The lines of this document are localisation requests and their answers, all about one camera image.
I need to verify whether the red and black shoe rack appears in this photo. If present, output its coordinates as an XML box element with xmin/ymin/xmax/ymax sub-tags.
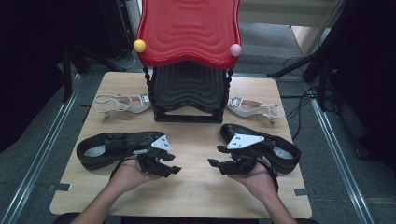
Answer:
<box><xmin>135</xmin><ymin>0</ymin><xmax>242</xmax><ymax>124</ymax></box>

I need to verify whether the thin white floor cable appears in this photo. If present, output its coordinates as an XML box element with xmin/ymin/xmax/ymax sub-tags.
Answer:
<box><xmin>111</xmin><ymin>49</ymin><xmax>138</xmax><ymax>71</ymax></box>

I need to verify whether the black leather shoe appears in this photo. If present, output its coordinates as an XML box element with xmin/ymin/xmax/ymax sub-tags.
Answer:
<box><xmin>219</xmin><ymin>123</ymin><xmax>302</xmax><ymax>175</ymax></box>
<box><xmin>76</xmin><ymin>131</ymin><xmax>166</xmax><ymax>172</ymax></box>

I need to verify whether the hand-held gripper black cable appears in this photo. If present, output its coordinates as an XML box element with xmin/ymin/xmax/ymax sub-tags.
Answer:
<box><xmin>256</xmin><ymin>155</ymin><xmax>280</xmax><ymax>192</ymax></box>
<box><xmin>109</xmin><ymin>141</ymin><xmax>148</xmax><ymax>181</ymax></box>

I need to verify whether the dark stand leg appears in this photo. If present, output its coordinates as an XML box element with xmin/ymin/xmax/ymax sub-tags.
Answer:
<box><xmin>60</xmin><ymin>43</ymin><xmax>129</xmax><ymax>104</ymax></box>

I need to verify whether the black metal stand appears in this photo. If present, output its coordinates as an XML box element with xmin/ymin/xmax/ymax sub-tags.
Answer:
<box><xmin>266</xmin><ymin>0</ymin><xmax>359</xmax><ymax>113</ymax></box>

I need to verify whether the tangle of black floor cables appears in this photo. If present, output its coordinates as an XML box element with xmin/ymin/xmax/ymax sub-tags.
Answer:
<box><xmin>281</xmin><ymin>55</ymin><xmax>339</xmax><ymax>141</ymax></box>

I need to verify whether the yellow ball knob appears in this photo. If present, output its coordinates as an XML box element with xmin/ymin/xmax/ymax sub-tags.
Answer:
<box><xmin>133</xmin><ymin>38</ymin><xmax>148</xmax><ymax>53</ymax></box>

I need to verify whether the right hand-held gripper black cable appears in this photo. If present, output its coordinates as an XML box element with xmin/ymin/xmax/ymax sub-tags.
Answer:
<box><xmin>256</xmin><ymin>155</ymin><xmax>280</xmax><ymax>192</ymax></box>

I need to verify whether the pink ball knob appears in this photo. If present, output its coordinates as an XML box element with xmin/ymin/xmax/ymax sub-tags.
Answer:
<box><xmin>229</xmin><ymin>43</ymin><xmax>243</xmax><ymax>58</ymax></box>

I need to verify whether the person's right hand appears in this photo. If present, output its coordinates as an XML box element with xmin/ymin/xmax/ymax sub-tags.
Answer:
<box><xmin>228</xmin><ymin>162</ymin><xmax>279</xmax><ymax>203</ymax></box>

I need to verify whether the left hand-held gripper black cable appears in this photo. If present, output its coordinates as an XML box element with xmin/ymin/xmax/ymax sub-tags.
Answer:
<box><xmin>109</xmin><ymin>141</ymin><xmax>148</xmax><ymax>181</ymax></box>

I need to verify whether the white strappy heeled sandal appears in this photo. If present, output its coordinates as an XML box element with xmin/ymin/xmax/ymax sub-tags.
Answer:
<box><xmin>93</xmin><ymin>92</ymin><xmax>153</xmax><ymax>119</ymax></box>
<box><xmin>226</xmin><ymin>96</ymin><xmax>286</xmax><ymax>125</ymax></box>

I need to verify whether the person's left hand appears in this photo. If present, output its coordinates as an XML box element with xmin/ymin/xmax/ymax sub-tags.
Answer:
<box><xmin>110</xmin><ymin>156</ymin><xmax>163</xmax><ymax>196</ymax></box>

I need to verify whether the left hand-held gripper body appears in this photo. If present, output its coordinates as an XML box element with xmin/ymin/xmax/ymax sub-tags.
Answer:
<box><xmin>134</xmin><ymin>134</ymin><xmax>173</xmax><ymax>174</ymax></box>

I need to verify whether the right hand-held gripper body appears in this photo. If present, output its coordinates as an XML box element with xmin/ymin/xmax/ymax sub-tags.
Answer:
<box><xmin>226</xmin><ymin>133</ymin><xmax>269</xmax><ymax>175</ymax></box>

